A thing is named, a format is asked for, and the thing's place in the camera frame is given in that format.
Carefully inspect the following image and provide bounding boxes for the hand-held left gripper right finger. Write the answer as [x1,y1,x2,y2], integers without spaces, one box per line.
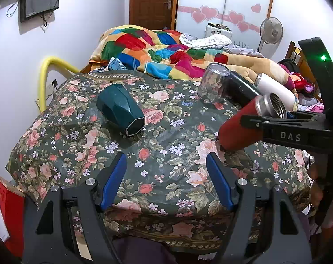
[206,152,313,264]

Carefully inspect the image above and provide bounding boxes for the white thermos bottle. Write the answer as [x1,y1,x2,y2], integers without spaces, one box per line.
[254,73,298,111]

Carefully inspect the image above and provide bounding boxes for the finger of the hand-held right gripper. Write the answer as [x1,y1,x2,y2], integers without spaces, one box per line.
[287,110,325,117]
[240,114,319,130]

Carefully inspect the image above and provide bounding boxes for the brown wooden door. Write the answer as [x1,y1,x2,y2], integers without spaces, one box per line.
[129,0,181,31]

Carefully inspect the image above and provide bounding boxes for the white patterned cloth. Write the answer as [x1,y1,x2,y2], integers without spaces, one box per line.
[180,33,233,50]

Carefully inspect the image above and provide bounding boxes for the pile of pink red clothes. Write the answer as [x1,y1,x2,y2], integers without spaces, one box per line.
[278,58,325,113]

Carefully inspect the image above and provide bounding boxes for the clear glass cup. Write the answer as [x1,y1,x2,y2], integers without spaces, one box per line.
[197,63,230,104]

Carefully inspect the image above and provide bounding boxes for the floral printed cloth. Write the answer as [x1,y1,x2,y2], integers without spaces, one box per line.
[5,73,313,251]

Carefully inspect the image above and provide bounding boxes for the yellow bed rail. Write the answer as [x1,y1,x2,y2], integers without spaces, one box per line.
[37,56,80,113]

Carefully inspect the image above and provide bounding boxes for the red cardboard box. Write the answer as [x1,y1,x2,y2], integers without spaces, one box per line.
[0,174,25,257]

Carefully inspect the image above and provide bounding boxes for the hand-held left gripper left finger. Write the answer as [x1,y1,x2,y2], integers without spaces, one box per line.
[23,152,128,264]

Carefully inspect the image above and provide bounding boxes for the dark purple cloth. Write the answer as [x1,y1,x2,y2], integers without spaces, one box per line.
[113,236,178,264]

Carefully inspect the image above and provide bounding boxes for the dark green faceted cup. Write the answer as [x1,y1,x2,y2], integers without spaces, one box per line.
[96,83,145,136]

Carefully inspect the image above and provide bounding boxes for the white appliance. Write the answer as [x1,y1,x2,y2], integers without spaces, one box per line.
[205,22,233,40]

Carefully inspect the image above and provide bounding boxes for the colourful patchwork quilt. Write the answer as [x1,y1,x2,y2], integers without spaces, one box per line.
[89,25,298,94]

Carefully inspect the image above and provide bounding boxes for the red thermos cup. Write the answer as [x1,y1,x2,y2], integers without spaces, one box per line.
[218,93,287,152]

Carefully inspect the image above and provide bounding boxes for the black wall monitor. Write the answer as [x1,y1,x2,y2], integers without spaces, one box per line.
[20,0,60,23]

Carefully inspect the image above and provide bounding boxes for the person's right hand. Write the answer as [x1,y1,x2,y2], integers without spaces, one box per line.
[310,165,325,208]

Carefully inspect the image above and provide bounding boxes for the wooden chair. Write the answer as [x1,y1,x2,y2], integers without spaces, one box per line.
[288,41,321,97]

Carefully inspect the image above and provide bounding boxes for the black monitor cable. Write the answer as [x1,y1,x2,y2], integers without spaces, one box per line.
[6,1,20,17]

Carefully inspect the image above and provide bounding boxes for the standing electric fan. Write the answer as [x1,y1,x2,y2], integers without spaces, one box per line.
[257,17,283,54]

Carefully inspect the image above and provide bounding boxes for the black thermos bottle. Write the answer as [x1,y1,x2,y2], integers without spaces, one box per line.
[228,71,263,108]

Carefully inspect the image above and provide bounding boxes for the grey blanket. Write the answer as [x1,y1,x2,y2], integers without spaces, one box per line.
[222,44,265,58]

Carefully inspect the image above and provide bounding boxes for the blue packet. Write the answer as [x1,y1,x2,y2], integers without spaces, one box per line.
[107,58,127,72]

